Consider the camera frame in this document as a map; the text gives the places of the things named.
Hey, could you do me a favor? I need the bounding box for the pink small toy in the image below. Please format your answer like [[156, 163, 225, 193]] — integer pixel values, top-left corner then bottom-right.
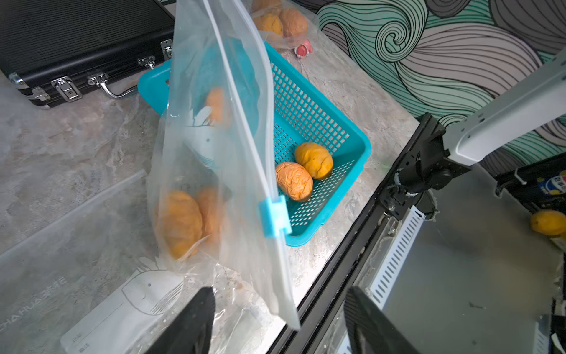
[[294, 40, 313, 59]]

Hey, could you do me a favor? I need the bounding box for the pepsi can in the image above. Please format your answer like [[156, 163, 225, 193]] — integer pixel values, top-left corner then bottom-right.
[[537, 171, 566, 196]]

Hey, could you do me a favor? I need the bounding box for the black aluminium case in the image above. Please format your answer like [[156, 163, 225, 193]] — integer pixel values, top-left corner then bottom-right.
[[1, 0, 175, 108]]

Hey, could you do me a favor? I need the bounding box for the clear blue-zipper bag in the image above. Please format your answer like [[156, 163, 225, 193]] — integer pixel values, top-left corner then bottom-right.
[[1, 171, 261, 353], [141, 1, 300, 329]]

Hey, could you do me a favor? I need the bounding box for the teal plastic basket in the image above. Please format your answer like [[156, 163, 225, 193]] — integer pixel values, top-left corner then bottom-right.
[[138, 41, 372, 247]]

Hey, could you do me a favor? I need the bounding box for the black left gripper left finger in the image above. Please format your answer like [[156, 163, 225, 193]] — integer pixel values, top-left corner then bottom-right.
[[146, 287, 216, 354]]

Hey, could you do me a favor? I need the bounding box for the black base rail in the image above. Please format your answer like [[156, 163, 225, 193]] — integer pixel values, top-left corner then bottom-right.
[[268, 113, 440, 353]]

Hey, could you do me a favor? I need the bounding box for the clear pink-zipper bag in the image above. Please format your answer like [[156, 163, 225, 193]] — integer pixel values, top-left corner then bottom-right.
[[247, 0, 318, 50]]

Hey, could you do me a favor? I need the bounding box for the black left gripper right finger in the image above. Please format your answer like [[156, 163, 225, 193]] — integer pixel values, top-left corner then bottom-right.
[[343, 287, 419, 354]]

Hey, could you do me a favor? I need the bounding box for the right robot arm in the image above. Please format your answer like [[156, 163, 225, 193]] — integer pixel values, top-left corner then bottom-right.
[[394, 51, 565, 195]]

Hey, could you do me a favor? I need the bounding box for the white slotted cable duct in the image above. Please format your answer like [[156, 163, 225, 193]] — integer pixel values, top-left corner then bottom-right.
[[332, 206, 425, 353]]

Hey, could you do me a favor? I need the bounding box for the potato on floor outside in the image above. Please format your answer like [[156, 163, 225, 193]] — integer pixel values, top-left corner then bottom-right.
[[530, 209, 565, 237]]

